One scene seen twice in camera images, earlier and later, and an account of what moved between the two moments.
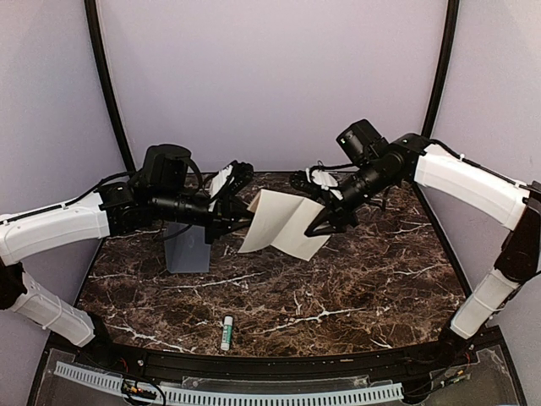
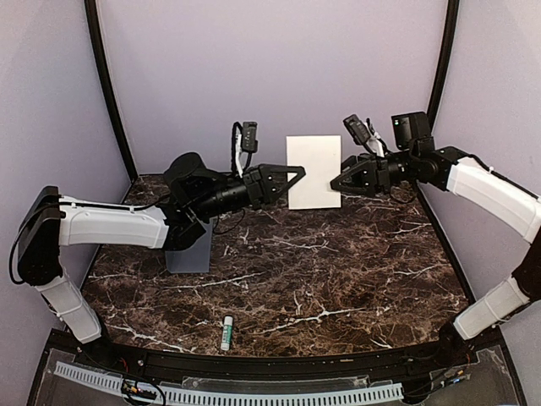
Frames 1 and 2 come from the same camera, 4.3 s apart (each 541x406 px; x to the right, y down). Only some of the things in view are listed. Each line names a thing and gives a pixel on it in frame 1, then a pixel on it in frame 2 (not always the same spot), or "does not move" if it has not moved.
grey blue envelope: (187, 252) does not move
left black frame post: (93, 21) does not move
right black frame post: (452, 12) does not move
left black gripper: (230, 215) to (261, 185)
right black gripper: (336, 216) to (375, 172)
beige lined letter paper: (283, 221) to (321, 157)
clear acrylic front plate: (276, 383) does not move
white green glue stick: (227, 328) does not move
